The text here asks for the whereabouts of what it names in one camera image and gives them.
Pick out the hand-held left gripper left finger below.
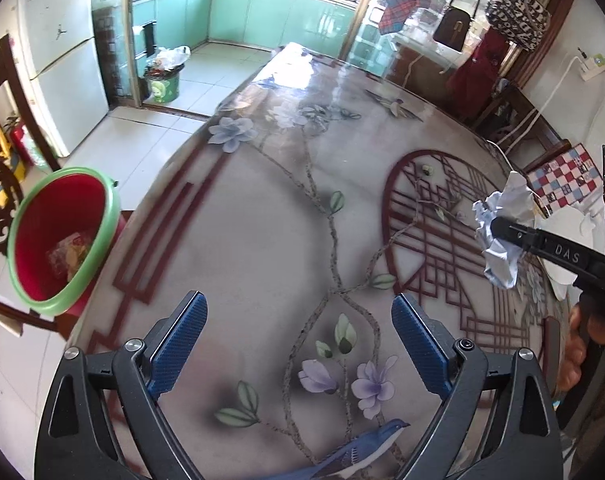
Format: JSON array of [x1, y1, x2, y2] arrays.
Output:
[[35, 290, 208, 480]]

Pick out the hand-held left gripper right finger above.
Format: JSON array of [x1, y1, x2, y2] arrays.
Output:
[[391, 294, 563, 480]]

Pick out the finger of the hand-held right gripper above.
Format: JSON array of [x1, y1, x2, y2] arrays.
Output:
[[489, 216, 605, 287]]

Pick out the white paper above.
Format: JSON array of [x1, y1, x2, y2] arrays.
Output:
[[472, 171, 535, 290]]

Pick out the brown printed paper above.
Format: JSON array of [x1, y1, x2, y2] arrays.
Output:
[[48, 231, 94, 281]]

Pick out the red bucket with green rim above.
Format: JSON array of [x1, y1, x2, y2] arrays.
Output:
[[7, 166, 120, 317]]

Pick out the green trash bin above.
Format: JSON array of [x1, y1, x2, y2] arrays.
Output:
[[143, 67, 180, 105]]

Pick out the person's right hand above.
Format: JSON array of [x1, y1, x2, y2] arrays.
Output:
[[565, 302, 589, 392]]

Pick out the white plate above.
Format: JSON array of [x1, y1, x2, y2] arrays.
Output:
[[532, 205, 605, 301]]

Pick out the checkered seat cushion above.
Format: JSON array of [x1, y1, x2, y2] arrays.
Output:
[[525, 142, 603, 218]]

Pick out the white power strip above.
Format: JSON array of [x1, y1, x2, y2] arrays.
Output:
[[577, 50, 605, 81]]

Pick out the dark red garment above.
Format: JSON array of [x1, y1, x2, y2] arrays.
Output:
[[445, 30, 508, 118]]

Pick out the black and white patterned bag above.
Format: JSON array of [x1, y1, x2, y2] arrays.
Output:
[[485, 0, 550, 51]]

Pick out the black handbag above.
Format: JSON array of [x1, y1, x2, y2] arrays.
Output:
[[432, 0, 483, 52]]

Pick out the yellow plastic item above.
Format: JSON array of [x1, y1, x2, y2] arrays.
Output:
[[0, 127, 26, 181]]

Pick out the red canister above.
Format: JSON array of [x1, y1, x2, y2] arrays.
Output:
[[10, 116, 30, 163]]

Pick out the white plastic bag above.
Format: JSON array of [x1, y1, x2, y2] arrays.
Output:
[[150, 46, 192, 73]]

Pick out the white refrigerator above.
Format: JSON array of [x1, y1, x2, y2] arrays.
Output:
[[10, 0, 110, 158]]

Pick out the glass sliding door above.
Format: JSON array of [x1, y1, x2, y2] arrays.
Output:
[[92, 0, 148, 106]]

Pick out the teal kitchen cabinets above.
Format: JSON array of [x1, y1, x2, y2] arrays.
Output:
[[132, 0, 358, 61]]

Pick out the white cable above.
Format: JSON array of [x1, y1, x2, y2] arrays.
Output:
[[482, 55, 585, 171]]

